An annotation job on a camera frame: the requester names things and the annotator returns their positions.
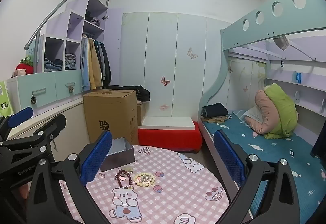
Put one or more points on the beige cabinet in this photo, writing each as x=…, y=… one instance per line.
x=68, y=127

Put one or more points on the white pillow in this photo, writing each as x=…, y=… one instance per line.
x=252, y=113

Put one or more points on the purple stair shelf unit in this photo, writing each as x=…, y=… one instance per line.
x=76, y=28

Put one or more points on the pink butterfly sticker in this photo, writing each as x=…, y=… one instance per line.
x=165, y=80

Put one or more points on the large cardboard box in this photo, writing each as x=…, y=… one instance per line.
x=112, y=114

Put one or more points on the green and pink plush pillow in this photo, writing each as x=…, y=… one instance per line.
x=277, y=112

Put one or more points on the black folded garment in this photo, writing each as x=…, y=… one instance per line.
x=215, y=110

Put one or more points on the light blue hanging shirt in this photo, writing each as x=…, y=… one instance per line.
x=85, y=68

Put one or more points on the grey hanging bag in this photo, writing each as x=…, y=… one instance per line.
x=281, y=42

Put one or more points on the green carton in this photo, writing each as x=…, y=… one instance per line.
x=5, y=99

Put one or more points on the pale butterfly sticker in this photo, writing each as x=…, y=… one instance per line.
x=192, y=53

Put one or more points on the pale green jade pendant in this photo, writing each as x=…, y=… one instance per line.
x=128, y=168

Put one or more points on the dark hanging coats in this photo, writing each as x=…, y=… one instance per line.
x=105, y=66

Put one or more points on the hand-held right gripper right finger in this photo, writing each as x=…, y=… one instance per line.
x=229, y=160

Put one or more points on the grey metal tin box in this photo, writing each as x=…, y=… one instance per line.
x=122, y=156

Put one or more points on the red bench with white top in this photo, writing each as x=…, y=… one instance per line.
x=173, y=135

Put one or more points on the small cardboard box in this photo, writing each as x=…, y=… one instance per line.
x=140, y=113

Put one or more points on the grey metal handrail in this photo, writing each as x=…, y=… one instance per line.
x=56, y=7

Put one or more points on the strawberry plush toy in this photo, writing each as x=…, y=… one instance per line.
x=24, y=67

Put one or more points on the blue printed bed sheet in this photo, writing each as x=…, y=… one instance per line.
x=275, y=152

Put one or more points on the small blue box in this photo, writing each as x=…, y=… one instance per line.
x=298, y=77

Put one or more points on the pinecone drawer pendant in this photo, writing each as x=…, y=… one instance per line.
x=33, y=100
x=71, y=89

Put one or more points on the pink checked cartoon tablecloth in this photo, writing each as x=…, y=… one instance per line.
x=178, y=188

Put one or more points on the teal bunk bed frame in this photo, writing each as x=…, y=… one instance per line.
x=254, y=28

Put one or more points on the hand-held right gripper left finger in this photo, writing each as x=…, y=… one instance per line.
x=96, y=158

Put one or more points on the folded blue jeans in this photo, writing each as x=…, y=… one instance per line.
x=70, y=61
x=53, y=65

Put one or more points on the tan folded garment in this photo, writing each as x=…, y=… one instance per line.
x=216, y=120

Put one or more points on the tan hanging jacket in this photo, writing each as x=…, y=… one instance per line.
x=95, y=68

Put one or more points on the black clothes pile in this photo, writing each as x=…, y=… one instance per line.
x=140, y=93

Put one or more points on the white wardrobe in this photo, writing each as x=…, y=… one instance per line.
x=178, y=61

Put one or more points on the dark clothes in cubby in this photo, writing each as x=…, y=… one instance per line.
x=93, y=19

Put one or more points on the teal drawer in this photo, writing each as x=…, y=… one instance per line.
x=30, y=86
x=68, y=81

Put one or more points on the silver charm jewelry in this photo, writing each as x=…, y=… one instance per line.
x=144, y=178

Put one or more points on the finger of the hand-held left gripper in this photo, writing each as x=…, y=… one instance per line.
x=51, y=123
x=21, y=114

